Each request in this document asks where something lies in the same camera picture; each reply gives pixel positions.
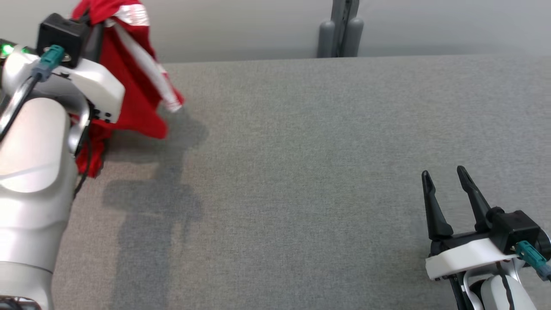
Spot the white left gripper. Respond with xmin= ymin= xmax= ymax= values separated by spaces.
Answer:
xmin=47 ymin=22 xmax=126 ymax=124

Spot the grey metal frame post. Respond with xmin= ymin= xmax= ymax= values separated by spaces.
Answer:
xmin=317 ymin=0 xmax=365 ymax=58

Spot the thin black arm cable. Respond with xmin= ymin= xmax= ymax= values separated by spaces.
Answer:
xmin=72 ymin=123 xmax=93 ymax=199
xmin=495 ymin=262 xmax=516 ymax=310

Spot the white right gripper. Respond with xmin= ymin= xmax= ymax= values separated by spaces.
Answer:
xmin=421 ymin=165 xmax=519 ymax=281

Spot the red white basketball jersey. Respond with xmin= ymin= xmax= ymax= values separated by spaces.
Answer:
xmin=70 ymin=0 xmax=186 ymax=178

